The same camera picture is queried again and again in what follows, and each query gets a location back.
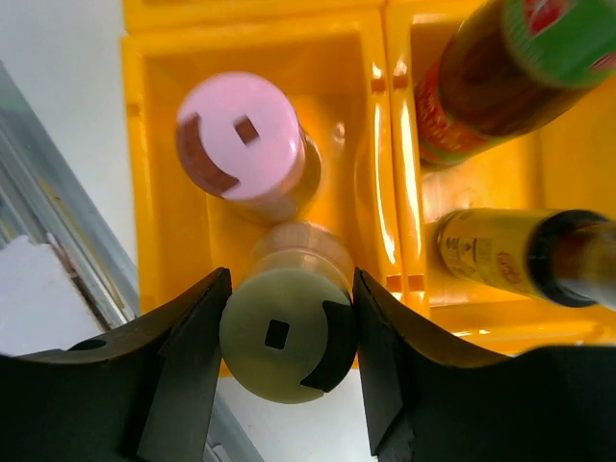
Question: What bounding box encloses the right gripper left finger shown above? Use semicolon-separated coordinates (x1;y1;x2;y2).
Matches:
1;268;232;461

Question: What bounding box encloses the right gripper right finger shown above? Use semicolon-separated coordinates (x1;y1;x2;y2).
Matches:
353;269;615;461

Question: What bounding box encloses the yellow-lid spice shaker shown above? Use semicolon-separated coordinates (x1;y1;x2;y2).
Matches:
219;221;358;404

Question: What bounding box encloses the small yellow-label dark bottle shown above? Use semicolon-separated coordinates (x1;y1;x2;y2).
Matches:
437;208;615;309

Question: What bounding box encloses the pink-lid spice shaker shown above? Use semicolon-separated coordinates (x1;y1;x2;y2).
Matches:
175;71;321;222

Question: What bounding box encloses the red-label sauce bottle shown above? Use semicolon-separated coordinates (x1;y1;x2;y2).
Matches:
414;1;615;166

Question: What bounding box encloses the yellow four-compartment plastic tray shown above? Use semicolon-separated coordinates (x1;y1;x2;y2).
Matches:
122;1;615;354

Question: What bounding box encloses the aluminium table frame rail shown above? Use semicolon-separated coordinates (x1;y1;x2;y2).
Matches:
1;72;260;461

